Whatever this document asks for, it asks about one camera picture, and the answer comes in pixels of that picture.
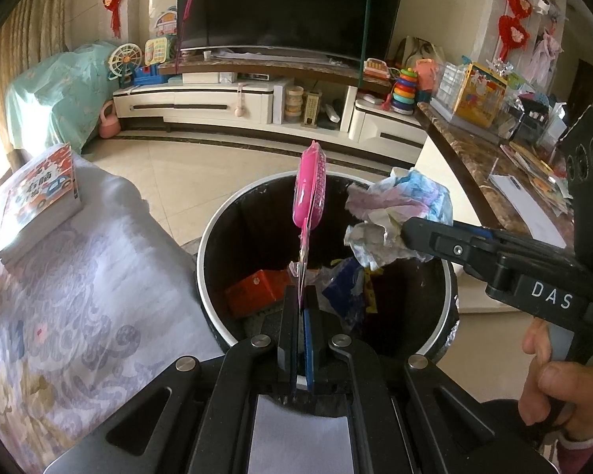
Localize wooden desk calendar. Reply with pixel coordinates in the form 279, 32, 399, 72
301, 91, 322, 126

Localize pink toy kettle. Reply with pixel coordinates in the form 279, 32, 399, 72
99, 100, 120, 140

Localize blue snack packet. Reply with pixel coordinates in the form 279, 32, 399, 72
321, 257, 366, 331

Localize rainbow stacking ring toy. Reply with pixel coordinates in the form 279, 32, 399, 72
393, 66, 420, 114

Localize white paper sheet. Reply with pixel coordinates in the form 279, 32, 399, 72
489, 174, 567, 248

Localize teal covered furniture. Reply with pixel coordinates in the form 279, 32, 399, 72
5, 43, 117, 154

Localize beige patterned curtain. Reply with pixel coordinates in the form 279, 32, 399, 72
0, 0, 65, 109

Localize pink hanging clothes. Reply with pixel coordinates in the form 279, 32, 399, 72
531, 30, 561, 80

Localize round wooden boxes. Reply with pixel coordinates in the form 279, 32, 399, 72
284, 85, 304, 122

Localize black flat television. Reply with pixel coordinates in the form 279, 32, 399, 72
177, 0, 408, 60

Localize yellow toy phone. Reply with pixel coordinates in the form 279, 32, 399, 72
145, 37, 171, 67

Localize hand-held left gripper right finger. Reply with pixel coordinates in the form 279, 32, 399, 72
304, 286, 559, 474

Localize clear plastic drawer box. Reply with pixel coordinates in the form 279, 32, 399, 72
432, 62, 468, 109

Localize person's right forearm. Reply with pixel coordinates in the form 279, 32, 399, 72
538, 429, 593, 474

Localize blue silver wrapper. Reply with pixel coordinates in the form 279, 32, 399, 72
343, 168, 454, 270

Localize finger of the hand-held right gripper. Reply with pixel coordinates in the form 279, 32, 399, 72
452, 224, 495, 239
402, 216, 510, 277

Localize books on counter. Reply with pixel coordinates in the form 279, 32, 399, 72
501, 141, 571, 198

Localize ferris wheel toy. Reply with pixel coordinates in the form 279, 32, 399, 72
108, 42, 144, 82

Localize person's right hand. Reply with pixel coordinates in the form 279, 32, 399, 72
519, 318, 593, 442

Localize thin pink rod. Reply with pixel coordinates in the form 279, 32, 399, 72
174, 0, 203, 75

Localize brown marble counter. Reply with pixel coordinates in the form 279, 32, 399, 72
417, 101, 579, 252

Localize toy cash register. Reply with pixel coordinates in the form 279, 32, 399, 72
364, 58, 391, 82

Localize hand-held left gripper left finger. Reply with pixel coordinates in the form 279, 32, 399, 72
44, 286, 301, 474

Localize colourful cartoon box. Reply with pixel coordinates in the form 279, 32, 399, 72
452, 63, 507, 126

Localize white trash bin black liner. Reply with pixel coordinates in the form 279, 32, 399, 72
195, 170, 460, 386

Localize white television cabinet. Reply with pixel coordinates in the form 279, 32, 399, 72
113, 52, 426, 149

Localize blue toy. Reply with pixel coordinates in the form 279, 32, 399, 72
133, 64, 161, 87

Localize orange snack packet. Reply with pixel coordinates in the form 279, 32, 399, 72
226, 270, 292, 318

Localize colourful house toy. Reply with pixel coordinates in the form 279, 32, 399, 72
153, 2, 179, 40

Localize orange plastic toy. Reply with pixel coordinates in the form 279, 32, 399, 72
415, 58, 438, 94

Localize patterned gift bag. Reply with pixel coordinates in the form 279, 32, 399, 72
395, 36, 446, 67

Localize thin green rod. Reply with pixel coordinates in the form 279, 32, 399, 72
360, 0, 374, 94

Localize yellow snack packet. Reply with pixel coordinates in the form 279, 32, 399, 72
363, 269, 379, 314

